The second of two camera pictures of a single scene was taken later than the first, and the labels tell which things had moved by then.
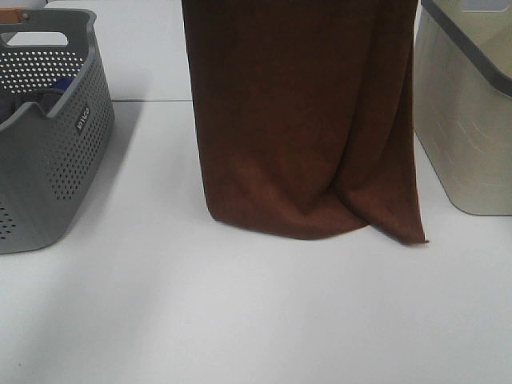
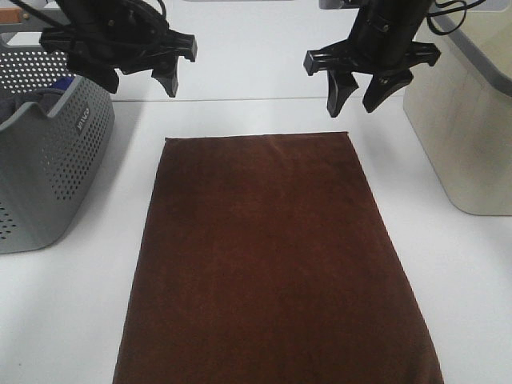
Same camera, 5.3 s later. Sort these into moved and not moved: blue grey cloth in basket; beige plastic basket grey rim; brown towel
Moved: brown towel
Not moved: blue grey cloth in basket; beige plastic basket grey rim
